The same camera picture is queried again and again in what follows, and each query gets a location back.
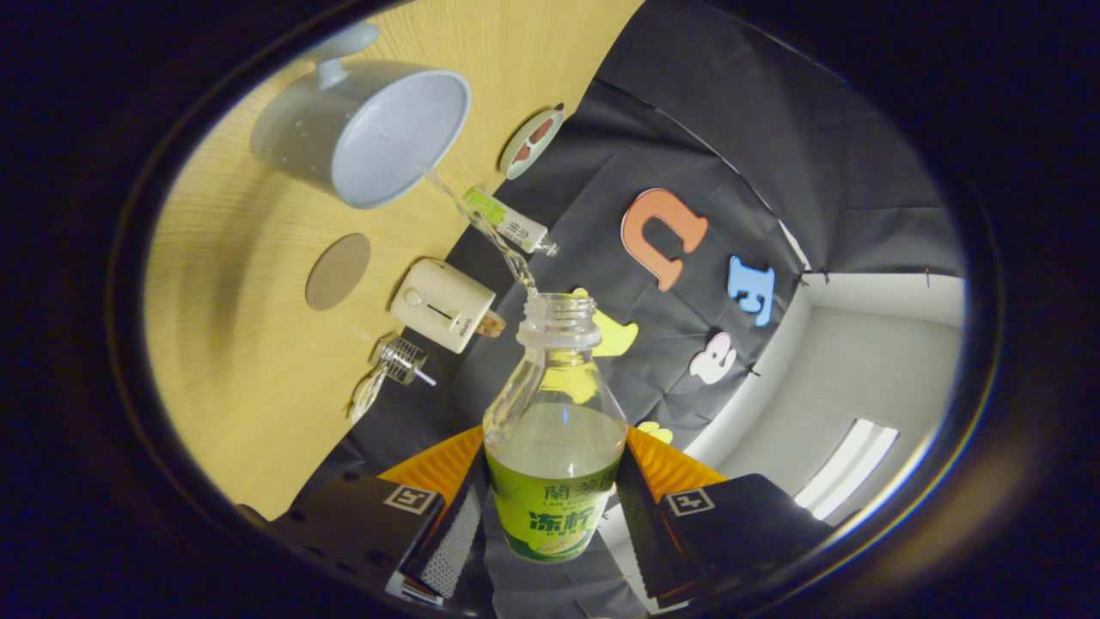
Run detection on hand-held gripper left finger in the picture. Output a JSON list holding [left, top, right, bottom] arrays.
[[271, 426, 492, 607]]

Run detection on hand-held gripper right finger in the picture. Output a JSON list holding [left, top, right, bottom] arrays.
[[614, 426, 834, 607]]

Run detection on green label juice bottle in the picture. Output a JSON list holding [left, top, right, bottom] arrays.
[[483, 292, 630, 564]]

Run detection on round brown coaster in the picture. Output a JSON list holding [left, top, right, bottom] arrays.
[[305, 232, 373, 312]]

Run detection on white cup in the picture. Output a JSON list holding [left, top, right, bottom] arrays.
[[249, 23, 473, 210]]

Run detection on tall white green drink bottle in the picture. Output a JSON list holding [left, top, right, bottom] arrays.
[[462, 187, 559, 258]]

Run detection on white divided dish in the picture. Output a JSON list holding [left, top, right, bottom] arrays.
[[348, 365, 389, 424]]

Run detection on ceiling light panel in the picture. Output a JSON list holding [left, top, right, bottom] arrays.
[[792, 419, 900, 522]]

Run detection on white toaster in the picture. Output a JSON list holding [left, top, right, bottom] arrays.
[[389, 258, 498, 355]]

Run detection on wooden table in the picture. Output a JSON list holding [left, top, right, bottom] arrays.
[[142, 0, 645, 521]]

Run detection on pale green plate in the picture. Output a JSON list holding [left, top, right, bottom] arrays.
[[498, 105, 566, 181]]

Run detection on metal wire basket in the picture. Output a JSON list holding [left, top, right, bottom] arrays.
[[378, 337, 428, 386]]

